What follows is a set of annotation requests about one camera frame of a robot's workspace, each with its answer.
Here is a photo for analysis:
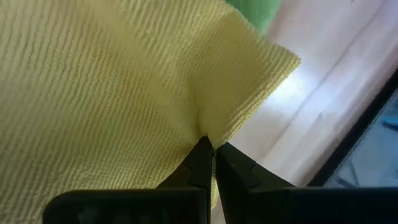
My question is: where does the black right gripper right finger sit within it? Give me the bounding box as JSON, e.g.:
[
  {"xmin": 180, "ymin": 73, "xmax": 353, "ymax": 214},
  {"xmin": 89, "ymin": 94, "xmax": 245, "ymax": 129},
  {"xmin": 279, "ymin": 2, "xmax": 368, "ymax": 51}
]
[{"xmin": 215, "ymin": 141, "xmax": 295, "ymax": 224}]

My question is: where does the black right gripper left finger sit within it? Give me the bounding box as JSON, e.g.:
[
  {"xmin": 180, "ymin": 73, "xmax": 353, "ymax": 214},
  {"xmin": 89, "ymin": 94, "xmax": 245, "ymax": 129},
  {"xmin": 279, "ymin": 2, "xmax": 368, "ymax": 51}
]
[{"xmin": 156, "ymin": 136, "xmax": 213, "ymax": 224}]

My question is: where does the yellow microfiber towel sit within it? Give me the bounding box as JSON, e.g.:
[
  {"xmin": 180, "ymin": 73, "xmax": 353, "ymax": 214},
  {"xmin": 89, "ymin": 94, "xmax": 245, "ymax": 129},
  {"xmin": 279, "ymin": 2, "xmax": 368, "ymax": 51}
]
[{"xmin": 0, "ymin": 0, "xmax": 302, "ymax": 224}]

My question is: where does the dark green microfiber towel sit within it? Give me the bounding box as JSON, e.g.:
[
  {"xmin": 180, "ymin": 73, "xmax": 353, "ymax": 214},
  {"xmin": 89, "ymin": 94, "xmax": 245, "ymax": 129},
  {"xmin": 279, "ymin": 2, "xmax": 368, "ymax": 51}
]
[{"xmin": 225, "ymin": 0, "xmax": 282, "ymax": 35}]

